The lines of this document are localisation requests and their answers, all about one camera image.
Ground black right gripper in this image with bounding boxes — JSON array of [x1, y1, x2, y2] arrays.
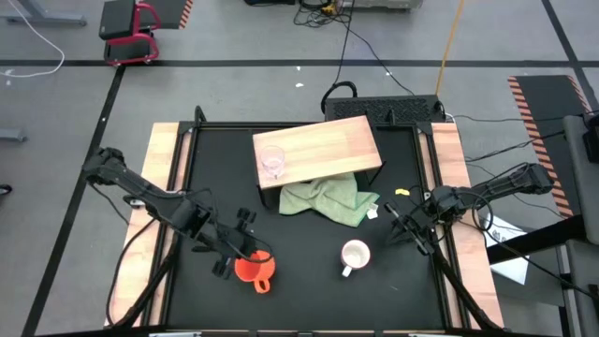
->
[[383, 185, 463, 257]]

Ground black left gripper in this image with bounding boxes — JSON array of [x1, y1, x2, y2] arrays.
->
[[192, 208, 274, 281]]

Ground orange plastic mug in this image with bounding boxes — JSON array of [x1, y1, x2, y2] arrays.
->
[[233, 250, 277, 295]]

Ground patterned ceramic mug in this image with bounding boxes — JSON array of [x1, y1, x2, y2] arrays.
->
[[340, 239, 372, 278]]

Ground small clear glass cup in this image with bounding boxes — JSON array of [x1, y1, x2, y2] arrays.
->
[[259, 144, 286, 181]]

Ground wooden shelf board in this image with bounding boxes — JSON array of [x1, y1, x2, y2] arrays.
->
[[252, 114, 387, 211]]

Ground green cloth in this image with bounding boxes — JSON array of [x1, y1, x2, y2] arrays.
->
[[278, 171, 381, 228]]

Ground white paper sheet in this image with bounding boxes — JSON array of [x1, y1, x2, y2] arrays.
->
[[480, 212, 531, 286]]

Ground black perforated computer case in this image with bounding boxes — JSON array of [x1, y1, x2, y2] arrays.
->
[[323, 95, 446, 126]]

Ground black mat with orange stripes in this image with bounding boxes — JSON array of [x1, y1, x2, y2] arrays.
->
[[507, 74, 593, 220]]

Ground small black orange-striped plate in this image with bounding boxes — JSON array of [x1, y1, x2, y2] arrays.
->
[[153, 0, 195, 31]]

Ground grey desk foot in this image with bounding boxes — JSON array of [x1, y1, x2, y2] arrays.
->
[[0, 0, 88, 27]]

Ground looped black cable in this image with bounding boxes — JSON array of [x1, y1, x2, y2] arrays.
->
[[320, 80, 359, 115]]

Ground long black cable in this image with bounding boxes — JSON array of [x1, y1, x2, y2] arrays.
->
[[337, 0, 416, 96]]

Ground yellow cable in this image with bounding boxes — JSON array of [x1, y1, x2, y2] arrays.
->
[[434, 0, 466, 96]]

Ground tangled black cable bundle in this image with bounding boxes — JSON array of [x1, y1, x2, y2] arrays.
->
[[292, 0, 353, 28]]

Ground white cable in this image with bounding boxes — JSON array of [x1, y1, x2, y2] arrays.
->
[[0, 0, 66, 79]]

